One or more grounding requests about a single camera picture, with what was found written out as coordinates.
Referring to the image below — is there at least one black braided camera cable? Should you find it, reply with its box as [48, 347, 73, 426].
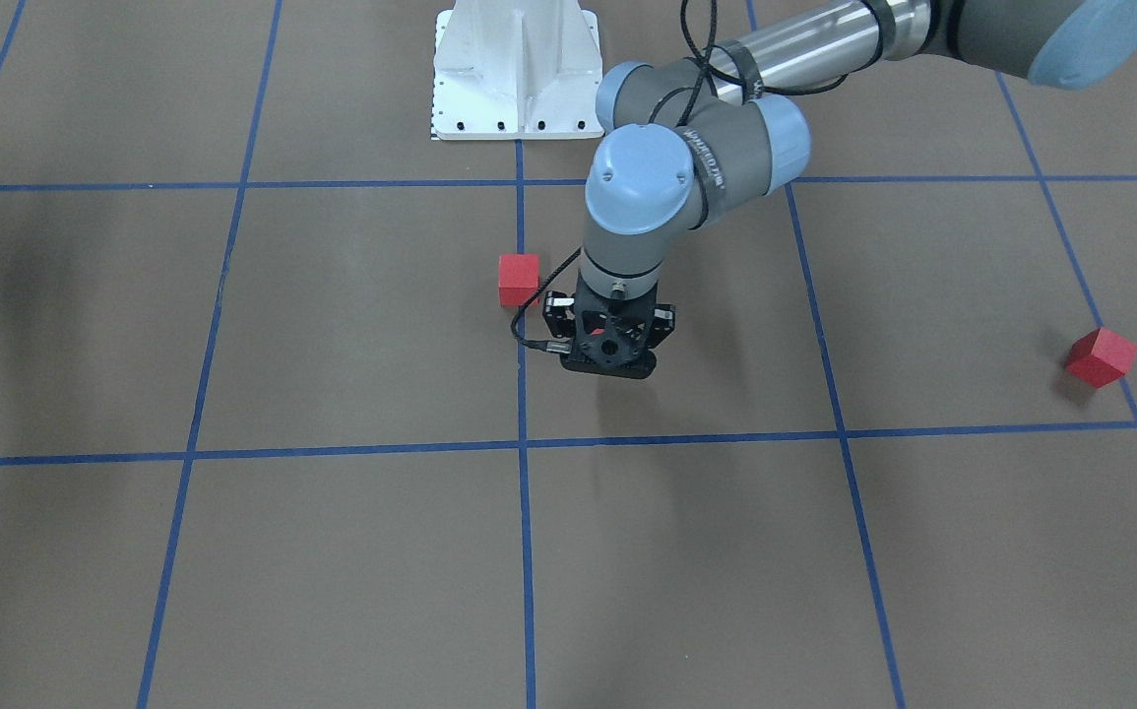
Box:
[511, 0, 854, 355]

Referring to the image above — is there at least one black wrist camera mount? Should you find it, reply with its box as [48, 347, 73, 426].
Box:
[558, 342, 657, 379]

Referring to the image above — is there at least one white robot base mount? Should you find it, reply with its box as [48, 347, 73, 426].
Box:
[430, 1, 604, 141]

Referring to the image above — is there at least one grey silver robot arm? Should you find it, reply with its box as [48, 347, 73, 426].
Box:
[517, 1, 1137, 368]

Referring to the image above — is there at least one red cube block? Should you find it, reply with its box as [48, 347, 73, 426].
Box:
[497, 255, 541, 308]
[1064, 327, 1137, 389]

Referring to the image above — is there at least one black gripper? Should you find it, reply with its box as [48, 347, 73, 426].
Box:
[541, 277, 677, 349]

